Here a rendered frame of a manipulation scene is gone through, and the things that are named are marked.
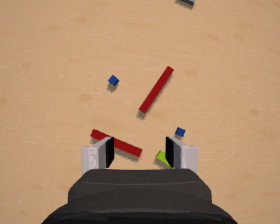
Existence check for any small blue cube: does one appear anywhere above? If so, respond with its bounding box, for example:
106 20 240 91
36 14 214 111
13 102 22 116
175 127 186 137
108 75 119 86

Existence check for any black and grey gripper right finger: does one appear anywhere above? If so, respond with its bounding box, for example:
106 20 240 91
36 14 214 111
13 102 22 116
165 136 198 174

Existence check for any red rod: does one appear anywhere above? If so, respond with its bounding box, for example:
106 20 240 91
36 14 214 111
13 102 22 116
90 129 142 157
139 66 174 113

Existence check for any lime green rod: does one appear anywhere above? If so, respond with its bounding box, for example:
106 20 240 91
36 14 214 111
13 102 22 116
156 150 170 166

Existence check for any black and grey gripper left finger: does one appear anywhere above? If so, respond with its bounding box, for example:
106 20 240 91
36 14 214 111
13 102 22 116
81 137 114 174

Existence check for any short grey rod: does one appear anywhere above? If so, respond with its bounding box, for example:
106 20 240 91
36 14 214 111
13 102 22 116
180 0 195 6

